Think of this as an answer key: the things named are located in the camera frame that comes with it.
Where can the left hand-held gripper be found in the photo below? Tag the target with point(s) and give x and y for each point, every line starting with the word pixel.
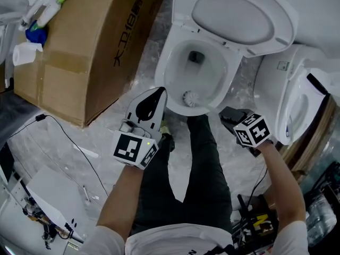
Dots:
pixel 125 147

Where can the large cardboard box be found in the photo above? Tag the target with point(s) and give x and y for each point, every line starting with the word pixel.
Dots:
pixel 87 49

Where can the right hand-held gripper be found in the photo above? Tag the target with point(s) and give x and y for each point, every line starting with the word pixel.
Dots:
pixel 255 131

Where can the white angled panel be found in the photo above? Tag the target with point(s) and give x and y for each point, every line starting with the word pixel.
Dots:
pixel 53 195

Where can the white toilet paper roll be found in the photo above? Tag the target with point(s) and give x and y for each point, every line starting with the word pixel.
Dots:
pixel 25 54

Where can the person's white shirt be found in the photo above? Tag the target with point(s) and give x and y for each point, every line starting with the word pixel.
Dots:
pixel 172 238

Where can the white pen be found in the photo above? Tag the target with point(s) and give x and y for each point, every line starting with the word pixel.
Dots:
pixel 86 194

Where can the person's dark trousers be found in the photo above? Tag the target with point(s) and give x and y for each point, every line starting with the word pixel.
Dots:
pixel 204 169

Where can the person's left forearm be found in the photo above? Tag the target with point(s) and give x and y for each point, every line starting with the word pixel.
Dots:
pixel 119 200

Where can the person's left black shoe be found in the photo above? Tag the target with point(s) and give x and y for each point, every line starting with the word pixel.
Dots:
pixel 170 142

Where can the white smart toilet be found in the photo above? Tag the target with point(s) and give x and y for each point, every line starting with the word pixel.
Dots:
pixel 276 89

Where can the white toilet with tank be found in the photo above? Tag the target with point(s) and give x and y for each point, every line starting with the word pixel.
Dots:
pixel 231 17

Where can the plastic wrapped bottle pack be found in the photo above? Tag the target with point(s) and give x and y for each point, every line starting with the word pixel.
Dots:
pixel 320 216

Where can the white flat strip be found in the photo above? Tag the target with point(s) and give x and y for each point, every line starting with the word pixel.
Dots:
pixel 86 151

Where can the black power adapter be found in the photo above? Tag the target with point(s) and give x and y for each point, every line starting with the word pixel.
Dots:
pixel 40 117

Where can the person's right forearm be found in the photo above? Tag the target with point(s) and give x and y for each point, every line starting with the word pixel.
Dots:
pixel 281 185

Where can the blue cloth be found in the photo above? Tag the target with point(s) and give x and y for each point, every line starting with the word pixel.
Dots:
pixel 37 36

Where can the white toilet brush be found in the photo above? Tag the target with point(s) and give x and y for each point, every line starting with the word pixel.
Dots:
pixel 190 98

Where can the wooden pallet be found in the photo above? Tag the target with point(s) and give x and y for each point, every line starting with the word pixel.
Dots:
pixel 313 142

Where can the grey metal platform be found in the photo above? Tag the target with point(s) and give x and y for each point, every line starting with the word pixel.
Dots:
pixel 329 155

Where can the black yellow device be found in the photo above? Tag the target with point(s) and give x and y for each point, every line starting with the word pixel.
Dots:
pixel 259 222

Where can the white bottle green cap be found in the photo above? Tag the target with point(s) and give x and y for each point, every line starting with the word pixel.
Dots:
pixel 49 13

